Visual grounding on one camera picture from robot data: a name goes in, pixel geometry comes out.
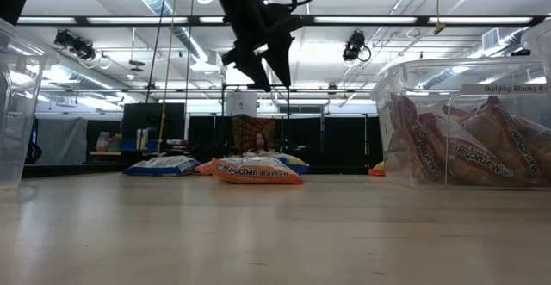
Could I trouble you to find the orange patterned tapestry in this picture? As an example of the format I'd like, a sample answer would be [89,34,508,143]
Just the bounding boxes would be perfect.
[231,114,277,156]

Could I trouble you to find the yellow hanging cord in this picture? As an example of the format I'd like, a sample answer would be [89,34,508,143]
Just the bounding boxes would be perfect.
[432,0,448,36]

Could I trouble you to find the blue Maruchan ramen packet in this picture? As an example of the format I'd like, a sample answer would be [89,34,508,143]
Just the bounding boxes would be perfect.
[123,155,202,177]
[275,152,310,175]

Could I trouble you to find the black partition panels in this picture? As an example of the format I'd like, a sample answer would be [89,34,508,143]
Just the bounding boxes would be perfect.
[188,115,381,175]

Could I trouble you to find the black monitor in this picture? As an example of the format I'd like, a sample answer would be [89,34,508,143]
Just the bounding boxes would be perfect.
[121,102,187,142]

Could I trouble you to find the black metal table frame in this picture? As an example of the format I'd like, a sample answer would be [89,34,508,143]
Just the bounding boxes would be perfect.
[21,163,387,179]

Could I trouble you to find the white box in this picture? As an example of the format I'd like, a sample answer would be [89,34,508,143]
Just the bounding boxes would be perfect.
[224,91,258,118]

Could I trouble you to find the ceiling air vent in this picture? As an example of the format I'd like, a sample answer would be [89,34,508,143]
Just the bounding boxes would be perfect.
[480,27,504,52]

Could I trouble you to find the black overhead rig beam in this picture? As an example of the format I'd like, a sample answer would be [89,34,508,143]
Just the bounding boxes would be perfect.
[16,14,551,28]

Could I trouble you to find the black hanging cable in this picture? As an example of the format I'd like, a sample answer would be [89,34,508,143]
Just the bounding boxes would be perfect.
[145,0,170,103]

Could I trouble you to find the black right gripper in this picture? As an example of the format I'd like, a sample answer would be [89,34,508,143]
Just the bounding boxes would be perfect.
[208,0,304,92]

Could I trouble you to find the clear plastic bin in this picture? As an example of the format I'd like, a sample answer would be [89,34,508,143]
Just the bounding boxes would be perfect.
[519,16,551,89]
[0,17,59,190]

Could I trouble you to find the black hanging camera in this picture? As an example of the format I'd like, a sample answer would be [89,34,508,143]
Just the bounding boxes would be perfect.
[342,29,372,63]

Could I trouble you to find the orange bottle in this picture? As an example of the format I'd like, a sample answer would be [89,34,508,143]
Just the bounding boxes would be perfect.
[96,131,112,153]

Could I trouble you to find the yellow hanging rope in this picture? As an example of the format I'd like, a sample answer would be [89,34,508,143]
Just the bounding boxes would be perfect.
[156,0,179,156]

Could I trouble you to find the person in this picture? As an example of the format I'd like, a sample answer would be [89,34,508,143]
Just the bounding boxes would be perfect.
[243,132,281,159]

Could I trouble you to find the blue box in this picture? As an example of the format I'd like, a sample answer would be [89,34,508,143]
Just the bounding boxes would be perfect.
[119,139,159,152]

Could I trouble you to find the black rack frame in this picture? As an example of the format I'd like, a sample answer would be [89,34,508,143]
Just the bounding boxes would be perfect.
[220,82,291,118]

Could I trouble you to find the grey cloth partition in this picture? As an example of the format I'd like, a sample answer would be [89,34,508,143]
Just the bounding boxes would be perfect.
[35,116,90,166]

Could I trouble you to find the black twin spotlight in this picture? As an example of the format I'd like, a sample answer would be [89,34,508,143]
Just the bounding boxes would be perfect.
[53,28,98,62]

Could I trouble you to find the clear bin with paper label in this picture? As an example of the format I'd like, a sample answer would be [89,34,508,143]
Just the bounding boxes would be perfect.
[370,55,551,190]

